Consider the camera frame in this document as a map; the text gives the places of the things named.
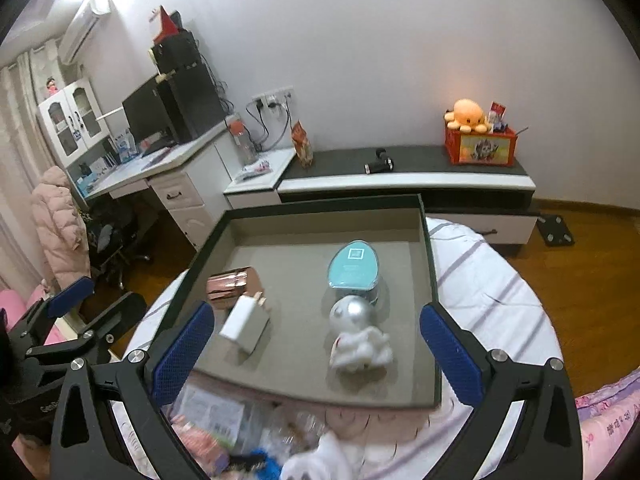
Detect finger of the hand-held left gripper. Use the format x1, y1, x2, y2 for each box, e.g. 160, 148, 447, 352
7, 275, 97, 356
25, 291, 149, 367

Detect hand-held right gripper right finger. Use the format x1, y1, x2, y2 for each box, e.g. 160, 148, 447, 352
419, 302, 586, 480

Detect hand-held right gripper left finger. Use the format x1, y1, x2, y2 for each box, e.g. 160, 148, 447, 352
50, 301, 216, 480

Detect clear plastic box green label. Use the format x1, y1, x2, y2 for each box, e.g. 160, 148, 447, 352
172, 385, 247, 453

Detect pink box with black rim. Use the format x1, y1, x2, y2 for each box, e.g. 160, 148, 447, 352
150, 193, 444, 411

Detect pink fleece blanket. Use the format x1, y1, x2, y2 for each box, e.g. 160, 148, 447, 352
0, 287, 66, 348

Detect white block charger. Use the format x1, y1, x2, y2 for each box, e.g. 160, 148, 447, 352
219, 294, 273, 356

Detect white striped quilt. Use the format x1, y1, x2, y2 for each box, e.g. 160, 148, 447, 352
110, 217, 564, 480

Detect black office chair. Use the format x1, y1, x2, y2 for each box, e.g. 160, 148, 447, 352
82, 200, 153, 292

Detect pink down jacket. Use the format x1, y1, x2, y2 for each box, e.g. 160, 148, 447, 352
31, 166, 92, 291

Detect rose gold cylinder tin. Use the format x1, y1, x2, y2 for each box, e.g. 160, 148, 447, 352
206, 266, 261, 311

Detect pink packet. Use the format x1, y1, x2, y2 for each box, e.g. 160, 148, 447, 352
167, 422, 236, 478

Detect white round-headed figurine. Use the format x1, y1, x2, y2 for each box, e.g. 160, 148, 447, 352
327, 296, 396, 376

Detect clear plastic wrapper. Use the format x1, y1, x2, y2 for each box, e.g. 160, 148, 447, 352
247, 400, 331, 461

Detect white desk with drawers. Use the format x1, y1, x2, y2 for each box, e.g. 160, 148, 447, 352
75, 122, 236, 252

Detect teal egg-shaped case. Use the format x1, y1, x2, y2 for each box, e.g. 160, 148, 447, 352
327, 241, 384, 306

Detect blue fuzzy item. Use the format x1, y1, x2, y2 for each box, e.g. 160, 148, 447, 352
232, 452, 283, 480

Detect blue white boxes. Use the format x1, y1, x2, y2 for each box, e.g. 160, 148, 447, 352
112, 130, 139, 164

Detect black floor scale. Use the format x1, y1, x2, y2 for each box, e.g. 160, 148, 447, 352
537, 213, 576, 248

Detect white fluffy item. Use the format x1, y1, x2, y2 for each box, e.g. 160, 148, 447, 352
282, 432, 362, 480

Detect white bedside cabinet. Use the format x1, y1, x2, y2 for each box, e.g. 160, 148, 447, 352
223, 147, 297, 211

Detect pink printed blanket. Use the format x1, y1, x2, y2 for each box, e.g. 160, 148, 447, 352
574, 365, 640, 480

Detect white hutch cabinet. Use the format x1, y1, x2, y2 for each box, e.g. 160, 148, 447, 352
37, 79, 112, 171

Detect low black white cabinet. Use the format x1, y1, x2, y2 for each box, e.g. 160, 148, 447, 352
277, 145, 539, 259

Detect pale curtain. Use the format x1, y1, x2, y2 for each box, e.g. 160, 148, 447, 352
0, 40, 66, 291

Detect small colourful packets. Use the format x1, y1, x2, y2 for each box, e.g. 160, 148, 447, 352
235, 159, 274, 181

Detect black computer monitor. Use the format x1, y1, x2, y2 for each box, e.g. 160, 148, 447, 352
121, 74, 177, 148

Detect black dumbbell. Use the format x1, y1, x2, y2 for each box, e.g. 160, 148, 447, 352
365, 148, 396, 175

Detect red storage crate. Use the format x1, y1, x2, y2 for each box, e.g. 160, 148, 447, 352
444, 125, 517, 166

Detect water bottle orange lid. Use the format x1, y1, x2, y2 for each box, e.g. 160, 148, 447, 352
229, 116, 259, 166

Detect black computer tower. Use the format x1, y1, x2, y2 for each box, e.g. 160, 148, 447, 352
155, 62, 227, 144

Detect orange snack bag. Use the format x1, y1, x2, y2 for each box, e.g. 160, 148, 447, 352
291, 121, 315, 169

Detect orange octopus plush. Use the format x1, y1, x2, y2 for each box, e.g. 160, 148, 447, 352
444, 98, 489, 134

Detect red white packet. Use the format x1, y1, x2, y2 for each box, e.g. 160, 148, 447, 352
488, 101, 509, 133

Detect black box on tower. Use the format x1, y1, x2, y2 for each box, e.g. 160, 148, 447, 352
150, 30, 207, 77

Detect white air conditioner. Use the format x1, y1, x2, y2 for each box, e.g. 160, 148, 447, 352
59, 0, 113, 61

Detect red pointed paper item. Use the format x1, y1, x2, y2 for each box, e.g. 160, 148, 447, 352
149, 6, 183, 43

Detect black power cable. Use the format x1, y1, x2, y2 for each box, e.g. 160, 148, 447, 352
270, 102, 295, 150
244, 100, 267, 153

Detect white wall socket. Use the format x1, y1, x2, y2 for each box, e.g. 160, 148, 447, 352
251, 86, 296, 109

